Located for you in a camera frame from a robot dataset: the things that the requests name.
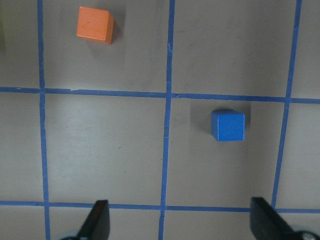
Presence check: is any orange wooden block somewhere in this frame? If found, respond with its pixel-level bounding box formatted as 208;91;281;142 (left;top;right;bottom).
76;6;115;45

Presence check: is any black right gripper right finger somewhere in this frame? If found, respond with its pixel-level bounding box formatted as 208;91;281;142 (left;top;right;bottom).
250;197;300;240

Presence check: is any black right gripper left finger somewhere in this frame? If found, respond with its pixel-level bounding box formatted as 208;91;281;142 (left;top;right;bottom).
76;200;110;240

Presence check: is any blue wooden block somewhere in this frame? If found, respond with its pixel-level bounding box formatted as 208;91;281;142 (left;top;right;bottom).
211;110;246;142

